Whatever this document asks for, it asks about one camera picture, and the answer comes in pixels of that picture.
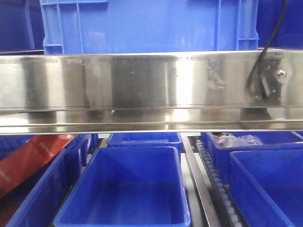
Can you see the blue crate on upper shelf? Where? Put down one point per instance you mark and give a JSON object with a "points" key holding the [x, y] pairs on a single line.
{"points": [[137, 26]]}

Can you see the clear plastic bags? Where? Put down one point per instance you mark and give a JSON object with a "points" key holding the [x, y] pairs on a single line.
{"points": [[228, 140]]}

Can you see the blue bin right back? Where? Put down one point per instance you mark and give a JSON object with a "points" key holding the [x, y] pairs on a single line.
{"points": [[271, 140]]}

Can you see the blue bin centre front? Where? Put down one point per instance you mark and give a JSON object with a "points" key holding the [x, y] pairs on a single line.
{"points": [[128, 187]]}

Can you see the stainless steel shelf beam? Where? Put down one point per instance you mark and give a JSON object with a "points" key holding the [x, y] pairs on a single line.
{"points": [[178, 91]]}

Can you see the blue bin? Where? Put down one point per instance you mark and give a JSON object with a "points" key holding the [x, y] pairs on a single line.
{"points": [[141, 139], [271, 140], [267, 187], [35, 202], [128, 187]]}

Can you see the blue bin left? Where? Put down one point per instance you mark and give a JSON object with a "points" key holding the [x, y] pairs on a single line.
{"points": [[35, 202]]}

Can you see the shelf bolt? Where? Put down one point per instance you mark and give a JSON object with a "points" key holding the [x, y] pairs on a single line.
{"points": [[281, 73]]}

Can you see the blue bin right front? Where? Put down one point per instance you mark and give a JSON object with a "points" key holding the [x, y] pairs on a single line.
{"points": [[267, 187]]}

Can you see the red package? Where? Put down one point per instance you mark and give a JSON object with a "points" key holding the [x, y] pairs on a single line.
{"points": [[29, 158]]}

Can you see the steel divider rail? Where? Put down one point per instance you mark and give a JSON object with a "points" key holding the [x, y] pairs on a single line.
{"points": [[209, 216]]}

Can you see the white roller track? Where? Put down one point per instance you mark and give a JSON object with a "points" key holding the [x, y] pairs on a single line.
{"points": [[224, 201]]}

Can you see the blue bin centre back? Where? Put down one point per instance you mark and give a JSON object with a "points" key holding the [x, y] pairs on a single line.
{"points": [[141, 139]]}

